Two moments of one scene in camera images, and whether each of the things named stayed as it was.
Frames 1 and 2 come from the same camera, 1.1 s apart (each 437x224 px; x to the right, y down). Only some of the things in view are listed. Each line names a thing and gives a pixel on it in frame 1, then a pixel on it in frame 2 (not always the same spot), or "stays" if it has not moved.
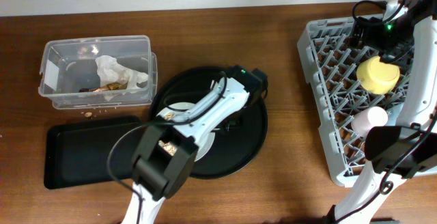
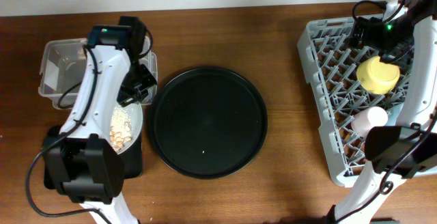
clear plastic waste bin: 69,65 stays
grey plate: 175,112 -> 125,126
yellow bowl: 377,76 stays
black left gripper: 241,123 -> 130,98
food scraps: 168,147 -> 121,128
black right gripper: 371,25 stays
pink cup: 367,118 stays
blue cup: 393,113 stays
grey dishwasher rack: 332,63 stays
